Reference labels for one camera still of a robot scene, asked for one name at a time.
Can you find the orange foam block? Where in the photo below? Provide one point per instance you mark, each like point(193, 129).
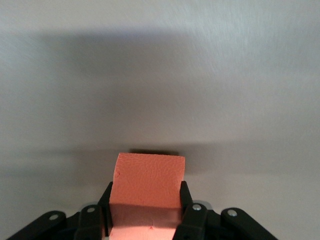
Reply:
point(147, 180)

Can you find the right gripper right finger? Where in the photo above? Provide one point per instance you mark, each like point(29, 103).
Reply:
point(193, 220)

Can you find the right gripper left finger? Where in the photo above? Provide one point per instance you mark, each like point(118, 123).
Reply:
point(91, 222)

